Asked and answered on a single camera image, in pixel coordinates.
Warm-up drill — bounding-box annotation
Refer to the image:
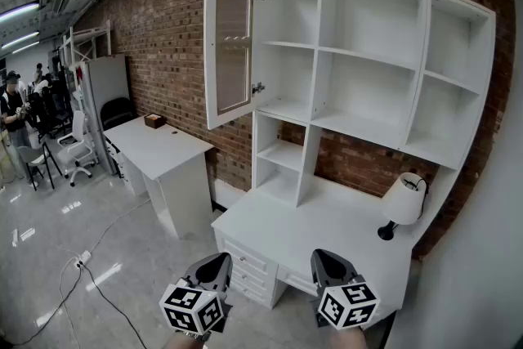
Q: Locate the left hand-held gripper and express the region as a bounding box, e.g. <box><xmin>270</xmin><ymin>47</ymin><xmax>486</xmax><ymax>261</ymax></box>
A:
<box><xmin>158</xmin><ymin>252</ymin><xmax>235</xmax><ymax>342</ymax></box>

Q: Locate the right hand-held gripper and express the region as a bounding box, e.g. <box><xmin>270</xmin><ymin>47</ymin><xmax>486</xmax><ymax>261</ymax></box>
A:
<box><xmin>310</xmin><ymin>248</ymin><xmax>382</xmax><ymax>330</ymax></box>

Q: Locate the white shelf desk unit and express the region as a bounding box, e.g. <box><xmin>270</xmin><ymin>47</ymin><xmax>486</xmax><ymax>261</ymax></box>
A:
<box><xmin>251</xmin><ymin>0</ymin><xmax>498</xmax><ymax>217</ymax></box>

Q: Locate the white glass cabinet door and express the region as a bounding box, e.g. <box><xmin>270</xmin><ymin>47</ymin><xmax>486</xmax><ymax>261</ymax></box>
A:
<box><xmin>203</xmin><ymin>0</ymin><xmax>265</xmax><ymax>131</ymax></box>

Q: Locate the person's left forearm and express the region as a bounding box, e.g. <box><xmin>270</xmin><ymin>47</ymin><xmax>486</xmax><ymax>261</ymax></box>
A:
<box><xmin>161</xmin><ymin>333</ymin><xmax>205</xmax><ymax>349</ymax></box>

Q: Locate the person's right forearm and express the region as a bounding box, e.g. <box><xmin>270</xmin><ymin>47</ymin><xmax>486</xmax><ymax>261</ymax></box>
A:
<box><xmin>329</xmin><ymin>325</ymin><xmax>369</xmax><ymax>349</ymax></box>

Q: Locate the wide white desk drawer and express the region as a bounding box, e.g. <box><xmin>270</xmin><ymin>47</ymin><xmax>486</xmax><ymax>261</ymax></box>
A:
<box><xmin>279</xmin><ymin>266</ymin><xmax>320</xmax><ymax>297</ymax></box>

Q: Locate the white desk with drawers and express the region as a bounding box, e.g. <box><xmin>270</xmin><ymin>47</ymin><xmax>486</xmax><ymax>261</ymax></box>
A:
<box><xmin>210</xmin><ymin>174</ymin><xmax>440</xmax><ymax>330</ymax></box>

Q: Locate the silver wristwatch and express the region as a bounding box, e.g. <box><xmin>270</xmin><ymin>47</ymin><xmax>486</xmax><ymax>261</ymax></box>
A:
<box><xmin>175</xmin><ymin>329</ymin><xmax>212</xmax><ymax>342</ymax></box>

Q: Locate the white baseboard panel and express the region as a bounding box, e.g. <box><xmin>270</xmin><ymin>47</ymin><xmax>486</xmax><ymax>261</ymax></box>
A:
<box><xmin>211</xmin><ymin>177</ymin><xmax>257</xmax><ymax>213</ymax></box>

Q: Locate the white shade table lamp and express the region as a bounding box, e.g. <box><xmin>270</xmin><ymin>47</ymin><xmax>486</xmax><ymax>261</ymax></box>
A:
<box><xmin>377</xmin><ymin>171</ymin><xmax>429</xmax><ymax>241</ymax></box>

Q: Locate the small plain white table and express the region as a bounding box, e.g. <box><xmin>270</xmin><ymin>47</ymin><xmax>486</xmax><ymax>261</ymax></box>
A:
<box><xmin>102</xmin><ymin>114</ymin><xmax>216</xmax><ymax>240</ymax></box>

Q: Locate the brown box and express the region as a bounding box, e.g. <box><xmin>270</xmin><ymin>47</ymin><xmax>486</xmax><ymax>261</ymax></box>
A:
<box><xmin>143</xmin><ymin>113</ymin><xmax>167</xmax><ymax>130</ymax></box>

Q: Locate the black folding chair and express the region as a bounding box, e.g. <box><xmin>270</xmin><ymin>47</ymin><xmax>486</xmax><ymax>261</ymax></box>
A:
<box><xmin>100</xmin><ymin>96</ymin><xmax>138</xmax><ymax>132</ymax></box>

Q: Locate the white office chair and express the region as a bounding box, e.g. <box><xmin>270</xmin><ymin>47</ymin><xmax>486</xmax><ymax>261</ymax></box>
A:
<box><xmin>56</xmin><ymin>110</ymin><xmax>99</xmax><ymax>188</ymax></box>

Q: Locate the grey chair with black legs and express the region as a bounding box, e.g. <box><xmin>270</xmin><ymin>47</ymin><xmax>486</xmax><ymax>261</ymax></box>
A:
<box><xmin>16</xmin><ymin>141</ymin><xmax>65</xmax><ymax>191</ymax></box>

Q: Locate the grey partition panel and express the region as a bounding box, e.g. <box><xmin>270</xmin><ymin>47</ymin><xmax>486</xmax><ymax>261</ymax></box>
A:
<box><xmin>81</xmin><ymin>54</ymin><xmax>132</xmax><ymax>176</ymax></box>

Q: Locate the black office chair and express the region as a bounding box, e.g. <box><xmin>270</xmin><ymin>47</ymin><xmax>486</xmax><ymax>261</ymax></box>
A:
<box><xmin>26</xmin><ymin>87</ymin><xmax>74</xmax><ymax>140</ymax></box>

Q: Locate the white metal rack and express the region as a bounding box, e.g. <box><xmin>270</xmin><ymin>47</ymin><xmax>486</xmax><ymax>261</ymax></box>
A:
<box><xmin>59</xmin><ymin>19</ymin><xmax>114</xmax><ymax>115</ymax></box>

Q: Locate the fluorescent ceiling light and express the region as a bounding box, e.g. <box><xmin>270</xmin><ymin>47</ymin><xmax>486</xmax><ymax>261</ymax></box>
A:
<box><xmin>0</xmin><ymin>30</ymin><xmax>41</xmax><ymax>51</ymax></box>
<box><xmin>0</xmin><ymin>0</ymin><xmax>42</xmax><ymax>24</ymax></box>

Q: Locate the black cable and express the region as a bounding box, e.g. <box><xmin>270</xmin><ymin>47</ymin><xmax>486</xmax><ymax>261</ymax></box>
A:
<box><xmin>10</xmin><ymin>263</ymin><xmax>85</xmax><ymax>347</ymax></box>
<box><xmin>81</xmin><ymin>263</ymin><xmax>148</xmax><ymax>349</ymax></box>

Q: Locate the white cable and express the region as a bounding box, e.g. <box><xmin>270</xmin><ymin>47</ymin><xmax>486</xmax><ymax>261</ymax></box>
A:
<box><xmin>87</xmin><ymin>196</ymin><xmax>153</xmax><ymax>255</ymax></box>
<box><xmin>58</xmin><ymin>255</ymin><xmax>83</xmax><ymax>349</ymax></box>

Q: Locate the white drawer pedestal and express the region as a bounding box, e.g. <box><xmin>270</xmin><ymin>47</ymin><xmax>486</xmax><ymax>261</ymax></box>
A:
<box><xmin>105</xmin><ymin>136</ymin><xmax>148</xmax><ymax>197</ymax></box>

